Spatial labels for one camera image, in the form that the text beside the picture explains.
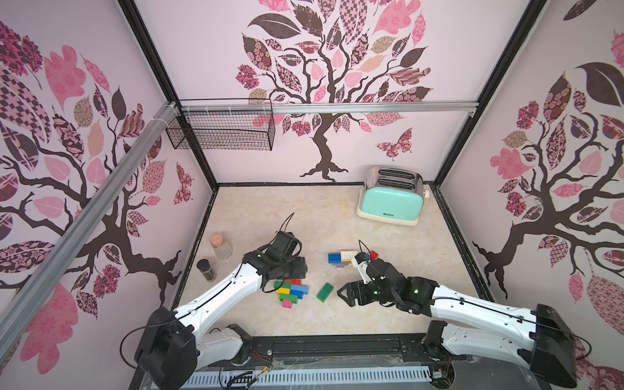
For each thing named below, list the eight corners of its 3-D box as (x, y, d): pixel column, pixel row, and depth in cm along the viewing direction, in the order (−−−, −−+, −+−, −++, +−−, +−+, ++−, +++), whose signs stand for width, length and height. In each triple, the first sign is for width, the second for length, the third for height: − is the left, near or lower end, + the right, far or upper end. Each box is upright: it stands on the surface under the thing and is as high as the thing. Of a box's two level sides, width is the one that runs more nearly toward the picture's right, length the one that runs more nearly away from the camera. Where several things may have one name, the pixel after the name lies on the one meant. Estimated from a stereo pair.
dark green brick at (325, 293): (316, 298, 87) (316, 295, 85) (326, 283, 90) (326, 281, 88) (324, 304, 85) (324, 302, 83) (334, 289, 88) (335, 287, 87)
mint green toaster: (359, 226, 107) (365, 198, 93) (355, 194, 120) (360, 166, 105) (417, 226, 107) (433, 199, 93) (407, 194, 120) (419, 166, 105)
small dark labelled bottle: (203, 281, 89) (194, 271, 82) (207, 269, 92) (198, 258, 85) (215, 281, 89) (206, 271, 82) (218, 269, 92) (210, 258, 85)
